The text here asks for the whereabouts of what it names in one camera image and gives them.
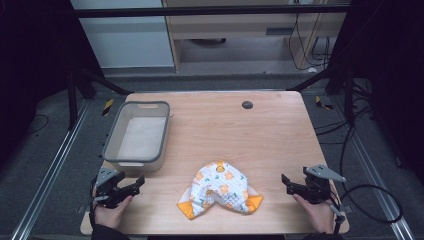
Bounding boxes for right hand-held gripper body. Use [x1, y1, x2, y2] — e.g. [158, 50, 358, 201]
[301, 163, 347, 205]

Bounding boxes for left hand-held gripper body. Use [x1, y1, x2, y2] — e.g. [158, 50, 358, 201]
[91, 166, 141, 210]

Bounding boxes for person's left hand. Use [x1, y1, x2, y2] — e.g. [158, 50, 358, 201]
[93, 186, 134, 230]

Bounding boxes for person's right hand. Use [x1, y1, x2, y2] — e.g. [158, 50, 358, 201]
[292, 193, 336, 235]

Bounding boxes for white plastic bin grey rim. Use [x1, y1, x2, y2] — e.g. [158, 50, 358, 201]
[101, 100, 171, 174]

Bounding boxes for yellow black striped tape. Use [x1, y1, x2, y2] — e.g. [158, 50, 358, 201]
[314, 95, 334, 111]
[101, 98, 115, 117]

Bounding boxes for white floral cloth orange corners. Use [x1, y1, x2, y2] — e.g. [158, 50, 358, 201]
[176, 160, 264, 221]

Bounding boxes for black metal stand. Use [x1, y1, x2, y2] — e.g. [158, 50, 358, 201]
[65, 66, 134, 132]
[286, 65, 356, 128]

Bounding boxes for white cabinet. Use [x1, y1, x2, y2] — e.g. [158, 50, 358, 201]
[69, 0, 176, 70]

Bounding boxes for light wooden shelf unit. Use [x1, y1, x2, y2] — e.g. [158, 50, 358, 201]
[161, 0, 351, 73]

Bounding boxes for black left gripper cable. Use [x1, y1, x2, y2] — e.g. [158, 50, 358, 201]
[87, 179, 98, 231]

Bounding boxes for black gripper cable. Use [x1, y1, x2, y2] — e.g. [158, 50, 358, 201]
[328, 183, 404, 234]
[87, 179, 98, 231]

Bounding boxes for aluminium floor rail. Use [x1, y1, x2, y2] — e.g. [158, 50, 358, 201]
[9, 99, 93, 240]
[333, 96, 416, 240]

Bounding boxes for black floor cable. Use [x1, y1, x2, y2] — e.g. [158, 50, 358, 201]
[25, 113, 50, 136]
[313, 79, 378, 146]

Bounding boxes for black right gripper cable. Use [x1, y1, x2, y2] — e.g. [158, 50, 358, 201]
[328, 183, 404, 234]

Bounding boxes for black hanging cables bundle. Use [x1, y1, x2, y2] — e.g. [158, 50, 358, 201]
[287, 13, 333, 72]

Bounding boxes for black horizontal frame bar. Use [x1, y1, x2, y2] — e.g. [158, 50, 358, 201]
[73, 4, 351, 19]

